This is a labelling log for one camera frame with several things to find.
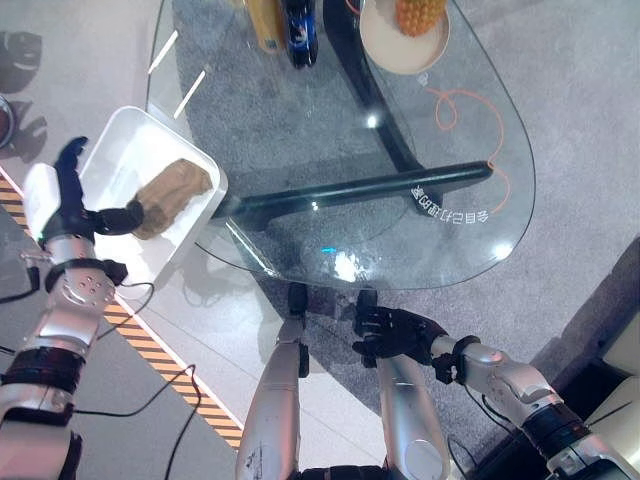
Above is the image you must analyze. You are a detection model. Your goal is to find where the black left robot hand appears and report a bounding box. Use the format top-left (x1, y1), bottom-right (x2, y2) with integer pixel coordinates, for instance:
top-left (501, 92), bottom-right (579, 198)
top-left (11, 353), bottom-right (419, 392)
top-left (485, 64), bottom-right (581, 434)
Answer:
top-left (22, 136), bottom-right (146, 244)

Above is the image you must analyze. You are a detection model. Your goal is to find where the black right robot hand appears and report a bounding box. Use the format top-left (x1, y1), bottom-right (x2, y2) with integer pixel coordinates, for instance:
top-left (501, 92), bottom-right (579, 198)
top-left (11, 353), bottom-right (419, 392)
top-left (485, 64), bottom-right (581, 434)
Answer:
top-left (352, 305), bottom-right (449, 369)

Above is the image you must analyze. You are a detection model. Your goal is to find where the white rectangular basket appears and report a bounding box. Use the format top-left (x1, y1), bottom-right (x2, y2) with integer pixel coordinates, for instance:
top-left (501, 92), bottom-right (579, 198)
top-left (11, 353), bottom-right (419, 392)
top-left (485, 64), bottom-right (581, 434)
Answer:
top-left (75, 105), bottom-right (229, 301)

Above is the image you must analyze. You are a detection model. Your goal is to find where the silver right robot leg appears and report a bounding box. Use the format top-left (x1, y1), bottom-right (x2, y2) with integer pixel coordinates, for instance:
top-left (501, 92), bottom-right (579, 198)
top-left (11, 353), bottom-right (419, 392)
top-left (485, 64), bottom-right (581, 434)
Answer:
top-left (354, 290), bottom-right (451, 480)

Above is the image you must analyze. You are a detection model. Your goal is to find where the silver robot leg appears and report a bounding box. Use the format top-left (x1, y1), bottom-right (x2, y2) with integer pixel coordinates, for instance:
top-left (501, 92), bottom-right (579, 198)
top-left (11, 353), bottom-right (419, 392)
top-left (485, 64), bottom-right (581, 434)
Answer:
top-left (234, 282), bottom-right (312, 480)
top-left (354, 290), bottom-right (451, 480)

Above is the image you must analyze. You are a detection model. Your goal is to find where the round glass table top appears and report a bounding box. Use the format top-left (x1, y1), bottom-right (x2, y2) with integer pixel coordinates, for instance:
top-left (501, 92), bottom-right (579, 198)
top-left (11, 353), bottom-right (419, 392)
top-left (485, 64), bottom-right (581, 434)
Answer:
top-left (145, 0), bottom-right (538, 292)

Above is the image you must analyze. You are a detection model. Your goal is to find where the silver left robot leg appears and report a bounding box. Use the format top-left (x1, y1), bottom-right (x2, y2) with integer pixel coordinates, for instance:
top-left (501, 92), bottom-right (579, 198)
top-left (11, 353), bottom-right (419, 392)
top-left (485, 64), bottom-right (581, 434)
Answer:
top-left (234, 282), bottom-right (312, 480)

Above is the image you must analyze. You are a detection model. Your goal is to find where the black table base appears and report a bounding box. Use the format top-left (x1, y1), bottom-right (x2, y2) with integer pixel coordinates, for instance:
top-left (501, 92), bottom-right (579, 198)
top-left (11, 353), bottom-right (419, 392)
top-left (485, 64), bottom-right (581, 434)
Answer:
top-left (215, 0), bottom-right (497, 232)

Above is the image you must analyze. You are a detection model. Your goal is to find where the yellow black hazard tape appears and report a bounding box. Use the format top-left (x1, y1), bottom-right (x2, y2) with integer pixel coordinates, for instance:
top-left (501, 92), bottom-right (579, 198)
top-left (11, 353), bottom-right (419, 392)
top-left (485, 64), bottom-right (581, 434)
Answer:
top-left (0, 177), bottom-right (244, 450)

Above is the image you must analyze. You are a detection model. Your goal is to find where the yellow carton box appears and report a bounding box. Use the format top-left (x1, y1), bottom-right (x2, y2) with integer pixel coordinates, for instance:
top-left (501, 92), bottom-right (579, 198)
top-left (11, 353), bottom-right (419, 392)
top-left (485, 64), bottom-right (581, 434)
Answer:
top-left (243, 0), bottom-right (287, 55)

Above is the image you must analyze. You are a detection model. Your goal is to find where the blue black bottle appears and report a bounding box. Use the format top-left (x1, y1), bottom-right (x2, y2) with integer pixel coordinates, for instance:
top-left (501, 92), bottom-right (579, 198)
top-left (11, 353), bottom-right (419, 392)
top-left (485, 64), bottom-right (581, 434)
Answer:
top-left (280, 0), bottom-right (320, 70)

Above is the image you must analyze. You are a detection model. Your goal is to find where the cream round plate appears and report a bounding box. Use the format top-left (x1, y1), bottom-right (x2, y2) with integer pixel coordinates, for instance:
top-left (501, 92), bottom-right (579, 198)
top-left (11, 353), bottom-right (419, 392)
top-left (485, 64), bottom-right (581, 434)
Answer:
top-left (359, 0), bottom-right (451, 76)

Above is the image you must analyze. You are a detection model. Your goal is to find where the yellow pineapple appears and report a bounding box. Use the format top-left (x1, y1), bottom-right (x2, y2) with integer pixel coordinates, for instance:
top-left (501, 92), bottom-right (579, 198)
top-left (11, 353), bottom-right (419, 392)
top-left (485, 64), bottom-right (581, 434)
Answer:
top-left (394, 0), bottom-right (447, 39)

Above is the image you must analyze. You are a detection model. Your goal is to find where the black floor cable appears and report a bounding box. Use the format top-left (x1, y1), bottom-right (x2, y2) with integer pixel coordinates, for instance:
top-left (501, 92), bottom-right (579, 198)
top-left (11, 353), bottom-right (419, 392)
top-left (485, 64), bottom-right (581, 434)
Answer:
top-left (69, 280), bottom-right (202, 480)

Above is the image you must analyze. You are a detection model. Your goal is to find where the orange cord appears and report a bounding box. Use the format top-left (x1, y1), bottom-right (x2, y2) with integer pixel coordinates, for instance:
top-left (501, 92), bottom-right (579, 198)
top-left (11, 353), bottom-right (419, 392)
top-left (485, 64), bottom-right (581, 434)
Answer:
top-left (424, 87), bottom-right (512, 214)

